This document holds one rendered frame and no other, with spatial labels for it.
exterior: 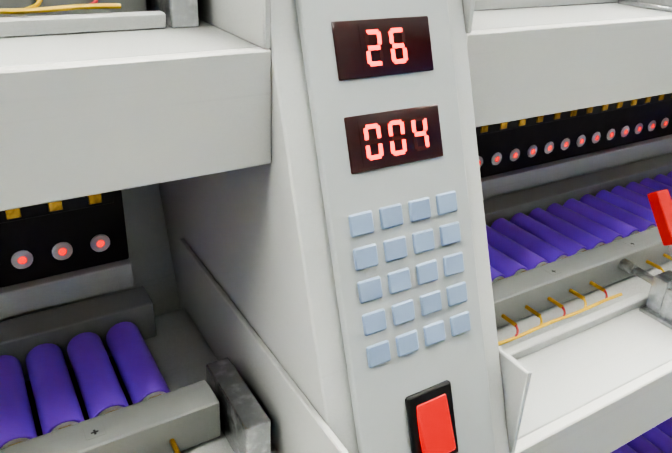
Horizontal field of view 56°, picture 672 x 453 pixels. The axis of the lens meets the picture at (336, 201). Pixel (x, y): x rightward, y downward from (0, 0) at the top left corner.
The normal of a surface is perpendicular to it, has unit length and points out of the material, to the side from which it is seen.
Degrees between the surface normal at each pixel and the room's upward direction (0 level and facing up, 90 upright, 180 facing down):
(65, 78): 110
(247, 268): 90
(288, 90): 90
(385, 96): 90
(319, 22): 90
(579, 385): 20
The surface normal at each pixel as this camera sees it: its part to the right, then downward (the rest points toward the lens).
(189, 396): 0.04, -0.90
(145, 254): 0.50, 0.06
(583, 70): 0.52, 0.38
